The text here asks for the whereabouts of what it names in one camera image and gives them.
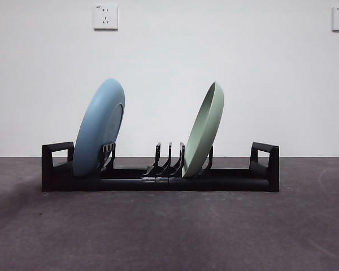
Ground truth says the blue round plate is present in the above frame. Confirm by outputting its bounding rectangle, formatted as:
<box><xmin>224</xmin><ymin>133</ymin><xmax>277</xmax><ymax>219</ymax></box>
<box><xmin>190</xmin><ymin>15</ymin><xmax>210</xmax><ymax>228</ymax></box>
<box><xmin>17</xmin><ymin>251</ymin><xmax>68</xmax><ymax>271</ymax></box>
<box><xmin>72</xmin><ymin>77</ymin><xmax>127</xmax><ymax>178</ymax></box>

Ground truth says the black plastic plate rack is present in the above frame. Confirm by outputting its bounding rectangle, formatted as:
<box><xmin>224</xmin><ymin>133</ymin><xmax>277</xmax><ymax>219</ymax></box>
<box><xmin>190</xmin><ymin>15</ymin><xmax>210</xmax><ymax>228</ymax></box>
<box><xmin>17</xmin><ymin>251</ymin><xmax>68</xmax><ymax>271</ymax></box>
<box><xmin>41</xmin><ymin>141</ymin><xmax>280</xmax><ymax>194</ymax></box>

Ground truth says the green round plate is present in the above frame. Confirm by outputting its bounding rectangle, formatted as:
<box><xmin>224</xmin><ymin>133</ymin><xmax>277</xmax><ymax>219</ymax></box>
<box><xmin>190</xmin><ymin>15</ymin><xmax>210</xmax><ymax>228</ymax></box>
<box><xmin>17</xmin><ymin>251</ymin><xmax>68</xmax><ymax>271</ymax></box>
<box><xmin>181</xmin><ymin>81</ymin><xmax>225</xmax><ymax>180</ymax></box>

